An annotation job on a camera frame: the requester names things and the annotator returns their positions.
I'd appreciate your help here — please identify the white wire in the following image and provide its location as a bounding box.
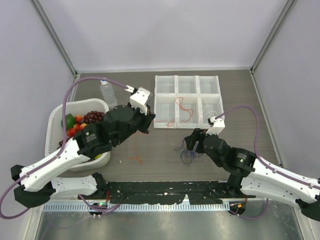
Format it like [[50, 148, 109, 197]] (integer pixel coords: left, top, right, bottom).
[[201, 99, 221, 120]]

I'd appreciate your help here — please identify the clear plastic water bottle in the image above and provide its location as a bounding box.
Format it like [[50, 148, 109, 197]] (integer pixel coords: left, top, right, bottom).
[[100, 80, 118, 110]]

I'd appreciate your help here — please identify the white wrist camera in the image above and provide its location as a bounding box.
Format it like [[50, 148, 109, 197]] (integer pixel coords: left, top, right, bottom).
[[125, 85, 153, 115], [205, 116, 226, 136]]

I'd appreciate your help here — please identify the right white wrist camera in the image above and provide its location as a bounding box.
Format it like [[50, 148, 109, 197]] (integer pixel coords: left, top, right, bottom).
[[205, 116, 226, 136]]

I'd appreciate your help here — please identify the white slotted cable duct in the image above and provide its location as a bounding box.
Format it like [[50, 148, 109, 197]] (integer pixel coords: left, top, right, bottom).
[[42, 201, 230, 212]]

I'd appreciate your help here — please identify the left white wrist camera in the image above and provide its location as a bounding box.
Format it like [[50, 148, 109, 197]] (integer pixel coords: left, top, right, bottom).
[[125, 85, 153, 115]]

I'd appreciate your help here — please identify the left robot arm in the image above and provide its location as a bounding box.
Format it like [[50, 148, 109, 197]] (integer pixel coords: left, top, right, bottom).
[[10, 104, 156, 208]]

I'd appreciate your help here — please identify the green lime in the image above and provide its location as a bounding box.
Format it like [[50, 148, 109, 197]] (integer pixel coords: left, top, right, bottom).
[[61, 113, 76, 131]]

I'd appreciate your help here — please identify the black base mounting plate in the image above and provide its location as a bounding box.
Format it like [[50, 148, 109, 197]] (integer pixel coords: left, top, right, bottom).
[[83, 181, 246, 205]]

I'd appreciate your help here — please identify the orange wire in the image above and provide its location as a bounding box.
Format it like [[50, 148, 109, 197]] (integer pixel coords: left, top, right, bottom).
[[174, 96, 195, 124], [127, 119, 176, 165]]

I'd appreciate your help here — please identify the purple grape bunch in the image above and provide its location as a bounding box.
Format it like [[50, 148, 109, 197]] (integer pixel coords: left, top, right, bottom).
[[76, 111, 105, 124]]

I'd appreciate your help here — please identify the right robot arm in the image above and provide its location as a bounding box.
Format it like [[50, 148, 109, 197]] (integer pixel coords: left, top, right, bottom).
[[184, 128, 320, 221]]

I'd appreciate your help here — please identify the white six-compartment organizer tray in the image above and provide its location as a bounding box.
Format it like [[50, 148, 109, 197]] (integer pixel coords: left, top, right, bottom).
[[153, 75, 224, 129]]

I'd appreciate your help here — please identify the white fruit basket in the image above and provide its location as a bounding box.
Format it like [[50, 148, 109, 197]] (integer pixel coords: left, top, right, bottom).
[[44, 98, 111, 172]]

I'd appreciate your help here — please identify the blue wire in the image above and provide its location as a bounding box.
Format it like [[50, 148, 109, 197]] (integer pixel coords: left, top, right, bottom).
[[174, 139, 201, 165]]

